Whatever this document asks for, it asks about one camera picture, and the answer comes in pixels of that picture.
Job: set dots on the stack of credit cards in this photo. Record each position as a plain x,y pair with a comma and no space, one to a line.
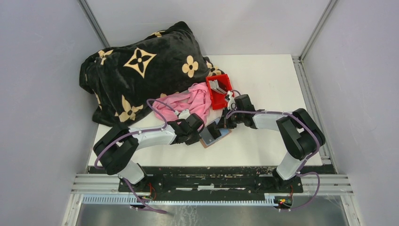
218,87

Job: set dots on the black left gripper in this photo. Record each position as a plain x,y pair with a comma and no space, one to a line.
195,139

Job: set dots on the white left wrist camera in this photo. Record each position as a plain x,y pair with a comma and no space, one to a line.
184,114

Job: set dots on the tan leather card holder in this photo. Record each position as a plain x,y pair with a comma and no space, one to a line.
206,139

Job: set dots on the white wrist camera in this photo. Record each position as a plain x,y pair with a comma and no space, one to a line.
184,114
229,98

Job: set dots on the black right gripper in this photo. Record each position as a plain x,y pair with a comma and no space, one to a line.
225,123

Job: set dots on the black floral blanket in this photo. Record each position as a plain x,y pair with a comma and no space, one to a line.
124,78

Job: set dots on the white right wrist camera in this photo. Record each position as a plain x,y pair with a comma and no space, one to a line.
229,98

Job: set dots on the black credit card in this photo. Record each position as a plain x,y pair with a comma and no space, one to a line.
214,131

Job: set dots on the aluminium frame rails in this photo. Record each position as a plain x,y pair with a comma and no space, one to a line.
160,184

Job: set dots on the pink cloth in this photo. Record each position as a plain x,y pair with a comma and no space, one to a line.
196,100

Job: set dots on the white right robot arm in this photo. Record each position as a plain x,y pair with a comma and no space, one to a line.
300,134

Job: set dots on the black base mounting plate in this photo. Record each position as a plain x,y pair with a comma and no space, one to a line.
235,195

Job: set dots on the red plastic bin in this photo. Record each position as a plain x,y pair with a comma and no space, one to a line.
217,99

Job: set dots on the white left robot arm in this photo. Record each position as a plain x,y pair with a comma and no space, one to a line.
114,151

